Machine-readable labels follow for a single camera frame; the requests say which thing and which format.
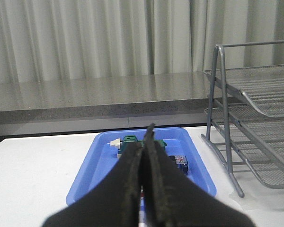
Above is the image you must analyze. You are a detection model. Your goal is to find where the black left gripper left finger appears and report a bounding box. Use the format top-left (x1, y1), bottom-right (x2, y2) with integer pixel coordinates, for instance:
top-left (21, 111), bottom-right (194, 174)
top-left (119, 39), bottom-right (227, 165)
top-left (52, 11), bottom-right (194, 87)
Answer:
top-left (43, 143), bottom-right (142, 227)

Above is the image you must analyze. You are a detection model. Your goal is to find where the silver mesh tray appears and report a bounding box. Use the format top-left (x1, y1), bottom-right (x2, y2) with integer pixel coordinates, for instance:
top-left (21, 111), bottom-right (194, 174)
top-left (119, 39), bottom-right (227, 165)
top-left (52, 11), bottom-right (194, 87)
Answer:
top-left (204, 104), bottom-right (284, 190)
top-left (203, 63), bottom-right (284, 119)

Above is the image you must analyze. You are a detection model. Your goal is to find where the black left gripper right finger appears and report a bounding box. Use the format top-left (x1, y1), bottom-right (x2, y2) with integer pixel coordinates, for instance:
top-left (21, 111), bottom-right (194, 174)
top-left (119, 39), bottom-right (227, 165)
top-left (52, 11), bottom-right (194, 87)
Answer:
top-left (142, 123), bottom-right (253, 227)

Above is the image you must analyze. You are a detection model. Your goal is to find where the green terminal block component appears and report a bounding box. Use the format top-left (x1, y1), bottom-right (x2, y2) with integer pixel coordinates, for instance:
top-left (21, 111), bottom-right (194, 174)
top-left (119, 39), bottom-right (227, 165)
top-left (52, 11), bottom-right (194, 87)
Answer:
top-left (109, 135), bottom-right (168, 159)

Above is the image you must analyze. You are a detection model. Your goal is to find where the white pleated curtain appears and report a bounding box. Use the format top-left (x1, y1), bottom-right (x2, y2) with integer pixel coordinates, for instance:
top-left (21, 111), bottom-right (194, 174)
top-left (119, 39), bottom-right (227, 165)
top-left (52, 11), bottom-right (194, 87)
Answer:
top-left (0, 0), bottom-right (284, 83)

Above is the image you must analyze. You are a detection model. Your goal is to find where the grey metal rack frame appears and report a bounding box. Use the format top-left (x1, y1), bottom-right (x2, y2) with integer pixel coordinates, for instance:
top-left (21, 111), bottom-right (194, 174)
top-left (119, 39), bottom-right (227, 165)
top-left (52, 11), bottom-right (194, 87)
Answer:
top-left (200, 39), bottom-right (284, 199)

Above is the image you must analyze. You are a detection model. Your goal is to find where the red emergency push button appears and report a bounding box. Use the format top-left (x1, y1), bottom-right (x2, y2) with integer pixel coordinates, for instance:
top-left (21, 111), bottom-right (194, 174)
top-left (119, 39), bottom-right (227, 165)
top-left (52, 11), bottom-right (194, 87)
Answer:
top-left (169, 155), bottom-right (189, 175)

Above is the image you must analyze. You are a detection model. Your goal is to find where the grey stone counter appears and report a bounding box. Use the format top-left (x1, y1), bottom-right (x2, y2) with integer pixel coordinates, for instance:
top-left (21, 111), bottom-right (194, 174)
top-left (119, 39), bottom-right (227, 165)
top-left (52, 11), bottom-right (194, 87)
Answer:
top-left (0, 72), bottom-right (210, 124)

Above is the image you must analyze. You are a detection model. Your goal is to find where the blue plastic tray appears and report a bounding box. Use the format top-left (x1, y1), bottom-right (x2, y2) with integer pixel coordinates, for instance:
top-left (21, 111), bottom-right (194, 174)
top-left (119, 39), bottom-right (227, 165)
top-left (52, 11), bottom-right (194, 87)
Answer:
top-left (66, 127), bottom-right (217, 205)

